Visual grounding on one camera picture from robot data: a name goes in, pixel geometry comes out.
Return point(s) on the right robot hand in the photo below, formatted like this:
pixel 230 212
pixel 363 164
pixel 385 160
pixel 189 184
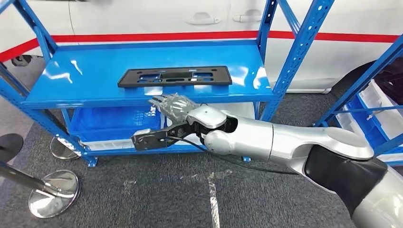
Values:
pixel 174 107

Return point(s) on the black plastic plate frame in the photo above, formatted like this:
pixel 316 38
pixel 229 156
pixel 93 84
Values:
pixel 220 77

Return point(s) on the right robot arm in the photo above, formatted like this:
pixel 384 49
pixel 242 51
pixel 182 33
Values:
pixel 252 138

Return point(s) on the blue metal shelf rack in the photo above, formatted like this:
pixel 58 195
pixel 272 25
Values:
pixel 94 72
pixel 362 85

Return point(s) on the stacked white plastic trays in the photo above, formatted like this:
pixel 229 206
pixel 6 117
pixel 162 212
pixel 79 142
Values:
pixel 242 108

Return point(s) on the blue plastic bin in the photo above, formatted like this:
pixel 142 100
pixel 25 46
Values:
pixel 104 121
pixel 359 126

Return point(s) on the small clear tape scrap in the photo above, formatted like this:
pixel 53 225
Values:
pixel 129 184

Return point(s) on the white car with red stripe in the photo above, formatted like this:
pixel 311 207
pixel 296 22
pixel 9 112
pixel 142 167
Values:
pixel 157 19

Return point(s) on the long clear tape strip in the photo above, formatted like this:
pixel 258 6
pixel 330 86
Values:
pixel 213 201

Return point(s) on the stanchion with chrome base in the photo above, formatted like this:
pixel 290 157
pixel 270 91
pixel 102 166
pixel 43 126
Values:
pixel 64 151
pixel 53 195

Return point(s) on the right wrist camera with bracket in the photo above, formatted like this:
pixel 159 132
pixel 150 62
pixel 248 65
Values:
pixel 148 141

